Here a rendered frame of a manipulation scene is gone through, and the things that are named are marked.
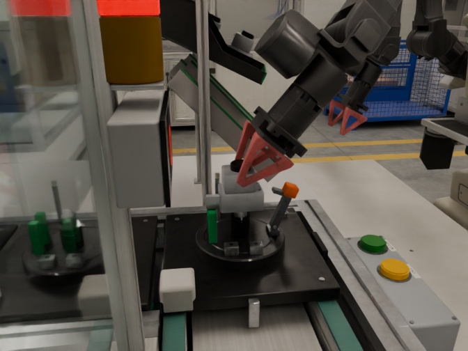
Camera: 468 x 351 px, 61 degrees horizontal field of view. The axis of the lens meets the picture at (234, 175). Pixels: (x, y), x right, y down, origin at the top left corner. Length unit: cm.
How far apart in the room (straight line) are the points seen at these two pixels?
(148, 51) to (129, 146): 8
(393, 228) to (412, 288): 37
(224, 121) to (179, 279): 36
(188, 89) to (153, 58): 45
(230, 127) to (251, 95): 397
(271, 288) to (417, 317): 18
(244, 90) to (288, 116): 418
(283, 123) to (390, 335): 29
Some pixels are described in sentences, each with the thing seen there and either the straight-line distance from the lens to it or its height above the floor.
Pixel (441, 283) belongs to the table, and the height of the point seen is 86.
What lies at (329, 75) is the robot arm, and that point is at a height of 124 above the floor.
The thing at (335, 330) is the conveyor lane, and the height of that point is 95.
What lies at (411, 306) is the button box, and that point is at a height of 96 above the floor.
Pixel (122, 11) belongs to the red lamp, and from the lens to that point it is 32.
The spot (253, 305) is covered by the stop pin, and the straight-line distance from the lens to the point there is 54.
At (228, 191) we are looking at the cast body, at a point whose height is 108.
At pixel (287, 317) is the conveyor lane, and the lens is 60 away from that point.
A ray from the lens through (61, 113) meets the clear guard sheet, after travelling 25.
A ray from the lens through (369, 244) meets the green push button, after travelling 67.
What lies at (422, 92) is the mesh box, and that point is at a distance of 532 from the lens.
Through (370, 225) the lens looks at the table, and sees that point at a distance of 97.
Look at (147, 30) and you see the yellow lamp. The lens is 33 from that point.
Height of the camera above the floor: 131
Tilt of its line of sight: 22 degrees down
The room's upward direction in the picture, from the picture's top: straight up
